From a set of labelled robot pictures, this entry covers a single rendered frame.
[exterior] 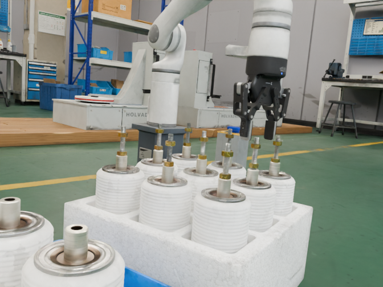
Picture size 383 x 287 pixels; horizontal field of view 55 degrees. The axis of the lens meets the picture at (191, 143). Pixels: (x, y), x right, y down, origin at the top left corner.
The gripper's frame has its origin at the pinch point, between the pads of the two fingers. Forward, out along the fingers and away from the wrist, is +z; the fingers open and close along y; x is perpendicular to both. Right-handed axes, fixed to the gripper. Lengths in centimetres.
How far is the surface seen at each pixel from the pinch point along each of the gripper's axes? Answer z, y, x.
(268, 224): 16.6, 0.0, -5.0
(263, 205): 12.9, -1.8, -4.7
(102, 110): 14, 65, 203
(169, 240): 17.3, -20.2, -1.3
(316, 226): 35, 57, 18
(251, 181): 9.3, -1.3, -0.7
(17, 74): -5, 100, 579
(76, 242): 8.1, -41.2, -14.3
